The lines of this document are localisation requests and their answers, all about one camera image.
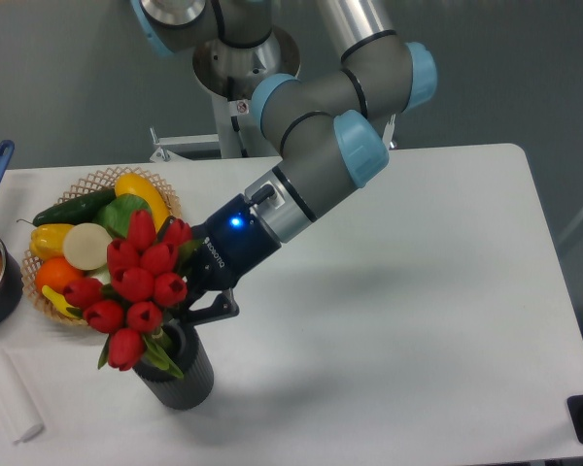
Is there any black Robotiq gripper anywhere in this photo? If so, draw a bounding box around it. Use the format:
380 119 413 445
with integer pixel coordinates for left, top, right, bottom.
180 194 281 326

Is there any red tulip bouquet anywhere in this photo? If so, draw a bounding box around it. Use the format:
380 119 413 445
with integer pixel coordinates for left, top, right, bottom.
64 210 200 379

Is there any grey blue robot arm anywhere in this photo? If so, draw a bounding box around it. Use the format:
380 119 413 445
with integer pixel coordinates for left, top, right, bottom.
131 1 437 326

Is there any dark grey ribbed vase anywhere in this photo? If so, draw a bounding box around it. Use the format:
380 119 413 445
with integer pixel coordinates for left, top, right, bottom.
133 320 214 411

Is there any green lettuce leaf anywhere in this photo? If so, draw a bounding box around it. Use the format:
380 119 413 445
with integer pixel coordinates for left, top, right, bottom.
92 194 151 238

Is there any cream round onion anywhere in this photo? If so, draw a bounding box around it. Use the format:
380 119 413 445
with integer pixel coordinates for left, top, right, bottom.
62 223 113 271

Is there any yellow squash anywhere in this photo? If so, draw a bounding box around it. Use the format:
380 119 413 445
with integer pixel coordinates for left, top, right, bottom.
114 173 171 231

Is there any yellow banana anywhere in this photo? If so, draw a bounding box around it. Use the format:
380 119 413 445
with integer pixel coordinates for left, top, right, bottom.
42 285 82 320

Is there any green cucumber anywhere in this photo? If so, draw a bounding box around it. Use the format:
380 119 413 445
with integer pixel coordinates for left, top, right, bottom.
17 188 116 227

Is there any orange fruit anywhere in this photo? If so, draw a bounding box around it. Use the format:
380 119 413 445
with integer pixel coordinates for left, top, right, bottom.
34 257 85 294

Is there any woven wicker basket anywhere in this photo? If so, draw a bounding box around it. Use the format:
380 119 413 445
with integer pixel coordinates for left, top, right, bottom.
20 166 182 327

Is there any yellow bell pepper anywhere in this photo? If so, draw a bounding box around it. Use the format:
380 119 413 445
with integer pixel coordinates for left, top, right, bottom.
29 223 74 261

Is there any white rolled cloth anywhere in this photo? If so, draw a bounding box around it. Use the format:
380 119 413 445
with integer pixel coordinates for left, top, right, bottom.
0 349 45 445

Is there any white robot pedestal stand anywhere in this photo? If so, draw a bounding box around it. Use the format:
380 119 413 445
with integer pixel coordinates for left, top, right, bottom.
150 94 278 163

